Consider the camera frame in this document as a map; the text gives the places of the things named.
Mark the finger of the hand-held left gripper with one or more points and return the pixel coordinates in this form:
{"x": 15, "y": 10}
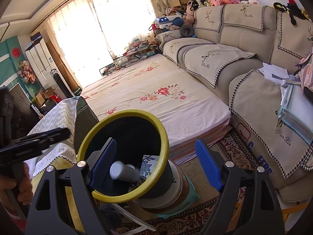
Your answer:
{"x": 36, "y": 142}

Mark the yellow grey patterned tablecloth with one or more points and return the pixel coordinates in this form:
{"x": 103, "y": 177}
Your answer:
{"x": 61, "y": 112}

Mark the dark box on air conditioner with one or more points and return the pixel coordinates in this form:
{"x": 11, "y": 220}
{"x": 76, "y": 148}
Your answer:
{"x": 37, "y": 36}

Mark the white supplement bottle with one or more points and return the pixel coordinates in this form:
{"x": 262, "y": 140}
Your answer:
{"x": 122, "y": 171}

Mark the blue floral box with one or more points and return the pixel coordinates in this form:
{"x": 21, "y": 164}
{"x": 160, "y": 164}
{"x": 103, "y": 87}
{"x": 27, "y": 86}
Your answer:
{"x": 149, "y": 169}

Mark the person's left hand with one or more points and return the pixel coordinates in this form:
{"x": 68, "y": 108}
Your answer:
{"x": 24, "y": 191}

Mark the star patterned plush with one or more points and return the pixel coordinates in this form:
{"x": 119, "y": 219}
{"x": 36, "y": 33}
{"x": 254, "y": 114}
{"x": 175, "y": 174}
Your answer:
{"x": 167, "y": 22}

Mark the pink backpack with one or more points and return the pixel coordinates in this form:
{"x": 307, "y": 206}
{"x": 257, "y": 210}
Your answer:
{"x": 307, "y": 78}

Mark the cluttered glass coffee table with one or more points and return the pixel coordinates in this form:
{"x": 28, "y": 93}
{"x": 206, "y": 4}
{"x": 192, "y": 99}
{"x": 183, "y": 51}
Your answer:
{"x": 127, "y": 58}

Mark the loose white papers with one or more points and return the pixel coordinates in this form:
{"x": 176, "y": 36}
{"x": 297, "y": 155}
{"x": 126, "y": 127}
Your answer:
{"x": 276, "y": 73}

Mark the teal plastic stool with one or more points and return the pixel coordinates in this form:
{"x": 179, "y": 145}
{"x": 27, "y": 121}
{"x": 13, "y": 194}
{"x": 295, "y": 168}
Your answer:
{"x": 193, "y": 197}

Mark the pink rabbit plush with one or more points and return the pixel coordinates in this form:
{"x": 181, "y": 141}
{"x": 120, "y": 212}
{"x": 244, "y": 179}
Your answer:
{"x": 188, "y": 14}

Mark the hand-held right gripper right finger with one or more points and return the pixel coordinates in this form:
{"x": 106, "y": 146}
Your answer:
{"x": 207, "y": 166}

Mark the black bin with yellow rim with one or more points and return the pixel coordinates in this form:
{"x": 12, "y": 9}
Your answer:
{"x": 137, "y": 132}

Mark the clear plastic document folder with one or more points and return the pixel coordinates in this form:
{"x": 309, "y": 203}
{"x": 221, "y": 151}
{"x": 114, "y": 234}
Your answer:
{"x": 298, "y": 112}

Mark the red round wall ornament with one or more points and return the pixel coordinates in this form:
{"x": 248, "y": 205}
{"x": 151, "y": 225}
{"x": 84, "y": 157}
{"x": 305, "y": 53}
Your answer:
{"x": 16, "y": 52}

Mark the black mouse plush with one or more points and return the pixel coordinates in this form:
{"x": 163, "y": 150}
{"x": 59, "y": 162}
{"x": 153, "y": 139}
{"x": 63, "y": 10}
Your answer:
{"x": 293, "y": 12}

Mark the floral mattress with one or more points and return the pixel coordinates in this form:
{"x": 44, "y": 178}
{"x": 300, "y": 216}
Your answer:
{"x": 159, "y": 102}

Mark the curved television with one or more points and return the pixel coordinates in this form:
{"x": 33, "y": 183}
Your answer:
{"x": 19, "y": 93}

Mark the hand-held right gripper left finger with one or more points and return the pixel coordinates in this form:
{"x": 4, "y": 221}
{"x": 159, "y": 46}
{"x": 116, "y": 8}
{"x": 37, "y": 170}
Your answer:
{"x": 102, "y": 164}

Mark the patterned rug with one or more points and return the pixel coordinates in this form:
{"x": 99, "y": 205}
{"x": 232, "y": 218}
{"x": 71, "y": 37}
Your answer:
{"x": 190, "y": 225}

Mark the hanging artificial flowers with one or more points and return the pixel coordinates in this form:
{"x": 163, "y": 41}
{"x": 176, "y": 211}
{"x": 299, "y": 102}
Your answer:
{"x": 27, "y": 72}

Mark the cream sheer curtains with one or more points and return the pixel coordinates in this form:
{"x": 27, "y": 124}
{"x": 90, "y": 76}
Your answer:
{"x": 73, "y": 29}

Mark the beige sofa with covers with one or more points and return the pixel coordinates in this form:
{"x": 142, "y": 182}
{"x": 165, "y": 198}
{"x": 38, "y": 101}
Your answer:
{"x": 244, "y": 41}

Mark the black silver tower fan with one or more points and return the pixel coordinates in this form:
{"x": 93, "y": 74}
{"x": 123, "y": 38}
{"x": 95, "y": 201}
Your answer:
{"x": 61, "y": 83}

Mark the black white long box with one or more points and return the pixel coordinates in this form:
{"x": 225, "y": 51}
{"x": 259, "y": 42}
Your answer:
{"x": 37, "y": 110}

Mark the grey neck pillow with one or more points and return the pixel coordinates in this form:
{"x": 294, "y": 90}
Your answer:
{"x": 187, "y": 31}

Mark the open cardboard boxes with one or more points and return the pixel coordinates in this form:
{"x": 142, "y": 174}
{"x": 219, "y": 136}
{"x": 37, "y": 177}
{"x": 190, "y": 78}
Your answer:
{"x": 44, "y": 96}

